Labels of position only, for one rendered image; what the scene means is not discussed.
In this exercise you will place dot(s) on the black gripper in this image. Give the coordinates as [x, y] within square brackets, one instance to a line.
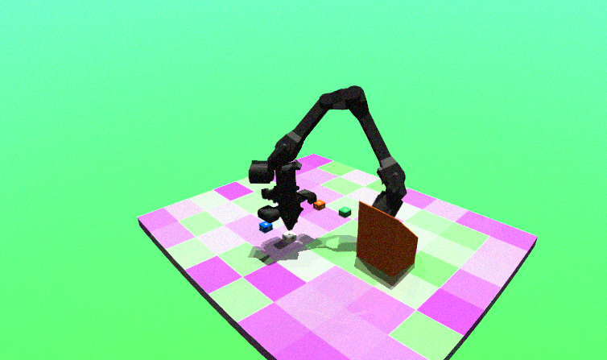
[288, 208]

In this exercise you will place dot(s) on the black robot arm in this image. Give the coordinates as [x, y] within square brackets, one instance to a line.
[279, 164]

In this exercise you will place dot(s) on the blue block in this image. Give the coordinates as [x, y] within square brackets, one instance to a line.
[264, 226]

